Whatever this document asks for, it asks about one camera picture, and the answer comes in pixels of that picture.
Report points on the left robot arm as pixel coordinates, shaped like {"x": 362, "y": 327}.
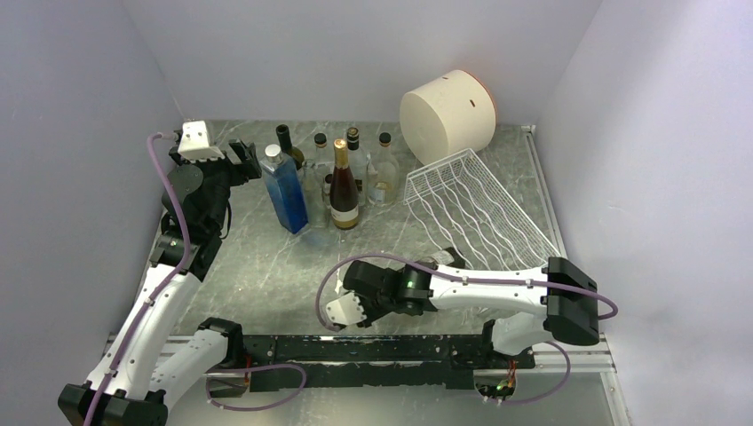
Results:
{"x": 129, "y": 386}

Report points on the green wine bottle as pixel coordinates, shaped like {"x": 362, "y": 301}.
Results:
{"x": 285, "y": 142}

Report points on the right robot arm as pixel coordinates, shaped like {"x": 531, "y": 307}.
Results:
{"x": 554, "y": 302}

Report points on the blue plastic tray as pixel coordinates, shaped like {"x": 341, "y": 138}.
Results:
{"x": 279, "y": 173}

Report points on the cream cylindrical container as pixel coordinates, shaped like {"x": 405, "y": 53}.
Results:
{"x": 447, "y": 115}

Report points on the dark bottle black cap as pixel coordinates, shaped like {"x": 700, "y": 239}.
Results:
{"x": 359, "y": 161}

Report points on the red wine bottle gold cap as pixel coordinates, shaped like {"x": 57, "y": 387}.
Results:
{"x": 343, "y": 195}

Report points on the white wire wine rack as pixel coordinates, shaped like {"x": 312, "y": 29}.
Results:
{"x": 458, "y": 203}

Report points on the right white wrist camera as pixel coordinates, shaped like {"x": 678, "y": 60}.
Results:
{"x": 347, "y": 310}

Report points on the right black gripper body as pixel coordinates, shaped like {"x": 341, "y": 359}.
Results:
{"x": 375, "y": 309}

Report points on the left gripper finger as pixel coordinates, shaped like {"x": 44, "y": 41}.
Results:
{"x": 244, "y": 172}
{"x": 246, "y": 154}

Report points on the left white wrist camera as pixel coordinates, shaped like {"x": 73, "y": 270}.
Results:
{"x": 197, "y": 143}

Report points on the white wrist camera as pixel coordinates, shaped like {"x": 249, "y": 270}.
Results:
{"x": 347, "y": 310}
{"x": 197, "y": 143}

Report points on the clear flask bottle black cap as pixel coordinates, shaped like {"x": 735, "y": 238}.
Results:
{"x": 383, "y": 174}

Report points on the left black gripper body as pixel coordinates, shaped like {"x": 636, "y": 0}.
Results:
{"x": 217, "y": 168}

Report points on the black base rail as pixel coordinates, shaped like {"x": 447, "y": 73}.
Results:
{"x": 327, "y": 361}

